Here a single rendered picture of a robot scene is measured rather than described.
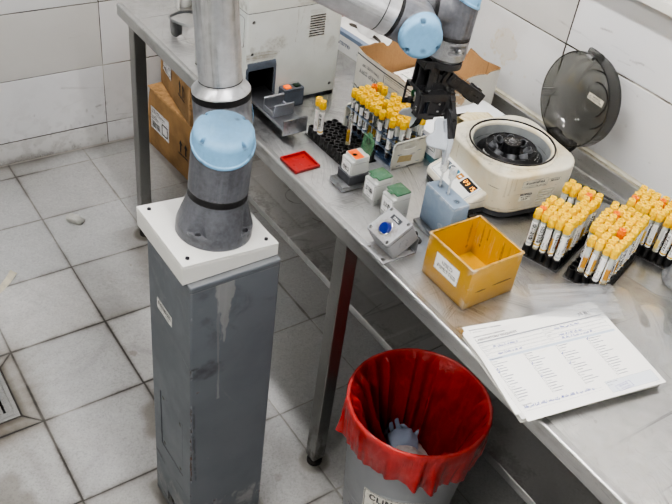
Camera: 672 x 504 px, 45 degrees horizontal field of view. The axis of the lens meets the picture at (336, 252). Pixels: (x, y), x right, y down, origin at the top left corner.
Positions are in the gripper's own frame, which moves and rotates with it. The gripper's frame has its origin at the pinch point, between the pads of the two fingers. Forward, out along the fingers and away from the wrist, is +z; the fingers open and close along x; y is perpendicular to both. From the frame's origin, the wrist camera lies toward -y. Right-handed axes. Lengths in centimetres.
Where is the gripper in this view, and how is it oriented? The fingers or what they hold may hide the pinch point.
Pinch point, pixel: (429, 146)
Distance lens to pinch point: 173.3
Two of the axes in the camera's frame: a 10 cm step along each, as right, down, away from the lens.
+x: 3.8, 6.0, -7.0
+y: -9.1, 1.0, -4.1
